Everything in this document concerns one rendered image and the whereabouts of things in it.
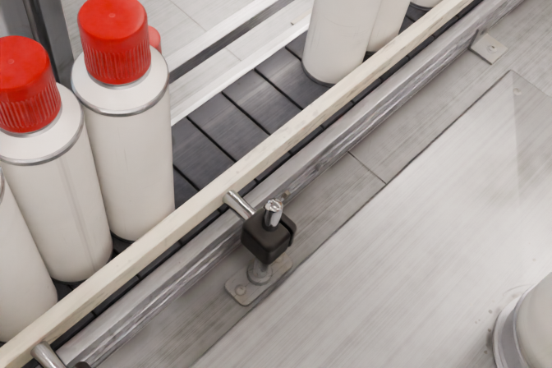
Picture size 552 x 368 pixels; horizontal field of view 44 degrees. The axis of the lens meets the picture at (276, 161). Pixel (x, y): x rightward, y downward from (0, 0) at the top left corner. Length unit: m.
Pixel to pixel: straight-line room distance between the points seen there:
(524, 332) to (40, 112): 0.32
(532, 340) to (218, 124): 0.28
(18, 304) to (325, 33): 0.30
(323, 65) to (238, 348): 0.24
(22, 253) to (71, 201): 0.04
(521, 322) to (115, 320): 0.27
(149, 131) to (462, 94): 0.38
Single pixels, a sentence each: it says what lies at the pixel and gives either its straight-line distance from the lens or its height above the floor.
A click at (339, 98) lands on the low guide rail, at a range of 0.54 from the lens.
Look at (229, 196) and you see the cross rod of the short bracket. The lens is 0.48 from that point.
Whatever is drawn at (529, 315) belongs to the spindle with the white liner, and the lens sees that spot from 0.46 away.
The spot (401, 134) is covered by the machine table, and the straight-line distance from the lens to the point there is 0.63.
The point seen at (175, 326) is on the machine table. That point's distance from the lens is 0.53.
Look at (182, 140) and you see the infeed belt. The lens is 0.54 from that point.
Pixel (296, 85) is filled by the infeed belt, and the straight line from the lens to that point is 0.58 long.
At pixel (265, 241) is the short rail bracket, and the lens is 0.46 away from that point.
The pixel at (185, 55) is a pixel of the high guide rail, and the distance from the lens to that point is 0.49.
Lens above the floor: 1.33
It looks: 57 degrees down
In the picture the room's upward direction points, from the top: 11 degrees clockwise
